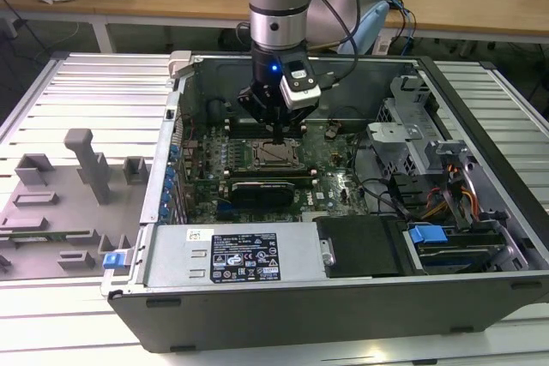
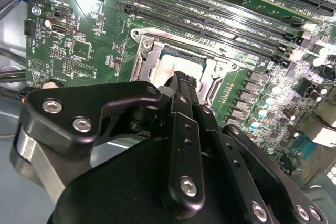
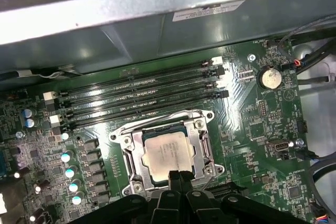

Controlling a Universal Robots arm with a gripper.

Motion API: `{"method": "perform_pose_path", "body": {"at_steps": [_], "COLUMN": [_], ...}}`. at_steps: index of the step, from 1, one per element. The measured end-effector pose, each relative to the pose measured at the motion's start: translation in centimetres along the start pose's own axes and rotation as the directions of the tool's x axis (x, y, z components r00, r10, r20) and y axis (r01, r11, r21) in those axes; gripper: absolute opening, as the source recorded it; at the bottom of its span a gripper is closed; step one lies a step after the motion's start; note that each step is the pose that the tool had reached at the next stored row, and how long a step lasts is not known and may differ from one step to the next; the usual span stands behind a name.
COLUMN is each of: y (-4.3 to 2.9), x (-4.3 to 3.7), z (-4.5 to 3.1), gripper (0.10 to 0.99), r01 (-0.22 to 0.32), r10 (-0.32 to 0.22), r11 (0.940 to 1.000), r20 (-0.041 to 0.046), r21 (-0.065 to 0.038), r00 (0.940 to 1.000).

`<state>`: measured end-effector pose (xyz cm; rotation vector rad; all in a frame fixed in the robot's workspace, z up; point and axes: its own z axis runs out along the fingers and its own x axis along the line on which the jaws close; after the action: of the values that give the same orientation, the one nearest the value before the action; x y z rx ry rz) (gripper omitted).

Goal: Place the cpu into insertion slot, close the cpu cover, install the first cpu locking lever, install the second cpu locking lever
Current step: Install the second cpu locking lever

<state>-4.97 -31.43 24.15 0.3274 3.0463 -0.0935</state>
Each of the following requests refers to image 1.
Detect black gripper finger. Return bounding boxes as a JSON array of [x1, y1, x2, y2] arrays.
[[281, 99, 321, 145], [236, 85, 284, 147]]

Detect silver CPU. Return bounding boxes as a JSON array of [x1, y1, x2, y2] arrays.
[[261, 145, 297, 165]]

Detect metal socket cover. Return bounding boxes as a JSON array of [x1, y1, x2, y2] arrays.
[[252, 139, 304, 170]]

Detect CPU socket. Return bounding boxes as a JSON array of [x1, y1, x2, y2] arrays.
[[250, 137, 305, 171]]

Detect grey case latch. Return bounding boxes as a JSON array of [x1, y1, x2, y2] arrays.
[[168, 51, 195, 81]]

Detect green motherboard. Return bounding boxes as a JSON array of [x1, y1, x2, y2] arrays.
[[179, 120, 375, 226]]

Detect black graphics card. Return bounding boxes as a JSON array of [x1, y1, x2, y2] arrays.
[[218, 179, 298, 213]]

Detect metal drive cage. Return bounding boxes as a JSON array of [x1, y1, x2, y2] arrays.
[[366, 74, 469, 179]]

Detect wooden desk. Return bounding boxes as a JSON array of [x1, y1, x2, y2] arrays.
[[0, 0, 549, 55]]

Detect pale blue teach pendant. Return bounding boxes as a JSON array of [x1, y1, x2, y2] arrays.
[[337, 0, 392, 55]]

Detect black optical drive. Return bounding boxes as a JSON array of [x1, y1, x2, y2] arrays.
[[315, 216, 407, 279]]

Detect silver power supply unit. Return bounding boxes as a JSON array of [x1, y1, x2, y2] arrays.
[[143, 223, 328, 288]]

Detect hard disk in blue carrier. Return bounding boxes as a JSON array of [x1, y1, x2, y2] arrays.
[[407, 223, 505, 275]]

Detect black open PC case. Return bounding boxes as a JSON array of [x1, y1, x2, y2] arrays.
[[100, 52, 549, 354]]

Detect grey parts rack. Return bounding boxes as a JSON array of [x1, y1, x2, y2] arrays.
[[0, 128, 151, 284]]

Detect green RAM stick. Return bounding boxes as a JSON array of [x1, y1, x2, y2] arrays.
[[10, 233, 69, 243]]

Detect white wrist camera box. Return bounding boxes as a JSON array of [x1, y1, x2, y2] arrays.
[[278, 57, 323, 110]]

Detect blue cable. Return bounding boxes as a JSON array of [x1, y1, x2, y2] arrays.
[[388, 0, 418, 55]]

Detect orange and yellow wires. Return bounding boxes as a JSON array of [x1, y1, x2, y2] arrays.
[[422, 163, 480, 219]]

